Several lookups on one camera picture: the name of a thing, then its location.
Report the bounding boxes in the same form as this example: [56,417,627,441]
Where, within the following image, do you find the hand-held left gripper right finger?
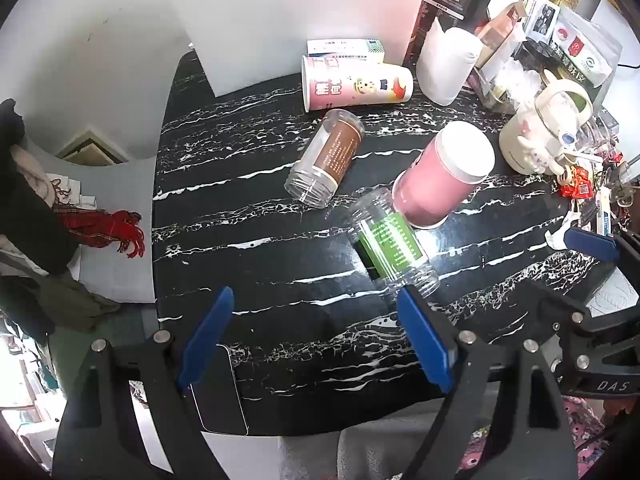
[397,285,576,480]

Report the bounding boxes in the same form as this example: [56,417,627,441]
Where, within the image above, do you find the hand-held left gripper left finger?
[52,286,235,480]

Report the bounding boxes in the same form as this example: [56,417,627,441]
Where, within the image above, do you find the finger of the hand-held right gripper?
[564,226,640,281]
[517,280,640,366]

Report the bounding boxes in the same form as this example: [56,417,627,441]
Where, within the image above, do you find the pink cup with white lid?
[391,121,496,229]

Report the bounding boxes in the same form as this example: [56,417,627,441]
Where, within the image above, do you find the cartoon print paper cup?
[301,56,414,113]

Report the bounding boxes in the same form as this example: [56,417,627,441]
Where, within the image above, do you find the black smartphone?
[189,344,250,436]

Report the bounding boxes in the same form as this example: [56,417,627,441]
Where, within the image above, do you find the white embossed paper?
[585,266,640,317]

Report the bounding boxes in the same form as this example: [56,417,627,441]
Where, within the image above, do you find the pink floral cloth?
[462,394,621,480]

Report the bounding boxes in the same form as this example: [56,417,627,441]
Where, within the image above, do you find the red sachets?
[558,166,594,201]

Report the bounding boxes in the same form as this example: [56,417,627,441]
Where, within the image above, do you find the clear jar with green label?
[348,186,441,300]

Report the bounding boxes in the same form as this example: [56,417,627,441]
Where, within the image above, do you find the grey cloth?
[280,400,451,480]

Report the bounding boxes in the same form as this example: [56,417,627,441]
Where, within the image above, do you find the cream kettle with figurine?
[499,71,594,176]

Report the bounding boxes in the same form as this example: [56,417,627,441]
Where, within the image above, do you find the light grey sheet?
[25,140,160,306]

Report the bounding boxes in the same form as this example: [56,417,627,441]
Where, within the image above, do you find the olive green cloth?
[37,272,121,333]

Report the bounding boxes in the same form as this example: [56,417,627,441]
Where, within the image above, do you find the red plaid scarf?
[48,173,146,260]

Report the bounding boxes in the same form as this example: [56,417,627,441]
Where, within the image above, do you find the clear plastic bag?
[470,52,546,113]

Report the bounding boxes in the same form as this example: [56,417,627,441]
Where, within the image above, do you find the white printed pouch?
[547,6,623,102]

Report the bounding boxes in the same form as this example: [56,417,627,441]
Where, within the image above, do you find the clear jar with brown label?
[284,108,365,209]

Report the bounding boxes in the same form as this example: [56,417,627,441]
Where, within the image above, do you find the dark clothes pile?
[0,99,81,341]

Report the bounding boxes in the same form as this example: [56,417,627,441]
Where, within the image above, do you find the white paper roll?
[416,16,484,107]

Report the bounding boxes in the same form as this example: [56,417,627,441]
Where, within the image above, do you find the brown paper box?
[475,2,526,68]

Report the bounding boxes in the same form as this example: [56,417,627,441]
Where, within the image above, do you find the black printed box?
[402,0,523,68]

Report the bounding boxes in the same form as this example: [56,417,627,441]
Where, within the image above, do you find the white and blue carton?
[306,38,387,65]

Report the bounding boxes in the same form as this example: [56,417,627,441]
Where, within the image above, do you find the white foam board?
[162,0,436,98]

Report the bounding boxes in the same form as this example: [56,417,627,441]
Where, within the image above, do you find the wooden frame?
[54,124,130,166]

